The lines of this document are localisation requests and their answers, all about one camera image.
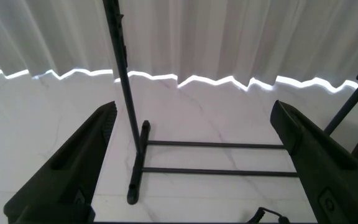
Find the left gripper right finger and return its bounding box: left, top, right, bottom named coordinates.
left=270, top=100, right=358, bottom=224

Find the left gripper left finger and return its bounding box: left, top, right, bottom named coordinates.
left=3, top=101, right=118, bottom=224

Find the black clothes rack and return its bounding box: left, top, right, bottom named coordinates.
left=102, top=0, right=358, bottom=205

